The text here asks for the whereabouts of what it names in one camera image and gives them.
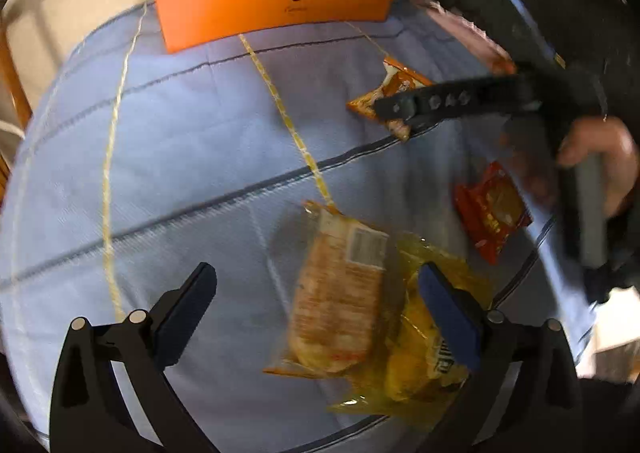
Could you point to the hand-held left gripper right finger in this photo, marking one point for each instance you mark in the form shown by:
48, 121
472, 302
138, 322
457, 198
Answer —
447, 305

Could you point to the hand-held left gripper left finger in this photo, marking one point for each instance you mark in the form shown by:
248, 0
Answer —
186, 305

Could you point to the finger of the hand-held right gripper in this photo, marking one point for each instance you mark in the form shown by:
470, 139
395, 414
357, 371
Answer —
450, 98

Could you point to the small orange snack packet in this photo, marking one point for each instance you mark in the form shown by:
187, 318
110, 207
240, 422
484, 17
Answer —
395, 83

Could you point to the yellow snack packet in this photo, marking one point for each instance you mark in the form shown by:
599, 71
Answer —
410, 363

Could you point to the clear cracker snack packet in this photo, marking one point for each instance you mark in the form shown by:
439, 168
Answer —
335, 293

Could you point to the person's right hand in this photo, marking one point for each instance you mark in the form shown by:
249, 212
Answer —
617, 158

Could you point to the pink snack packet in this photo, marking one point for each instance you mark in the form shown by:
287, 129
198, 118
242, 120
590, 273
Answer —
465, 33

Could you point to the red snack packet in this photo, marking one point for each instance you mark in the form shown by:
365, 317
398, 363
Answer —
492, 213

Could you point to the blue striped tablecloth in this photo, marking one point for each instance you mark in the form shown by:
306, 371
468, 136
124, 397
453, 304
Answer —
175, 158

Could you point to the wooden chair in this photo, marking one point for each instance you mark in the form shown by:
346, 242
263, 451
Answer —
15, 88

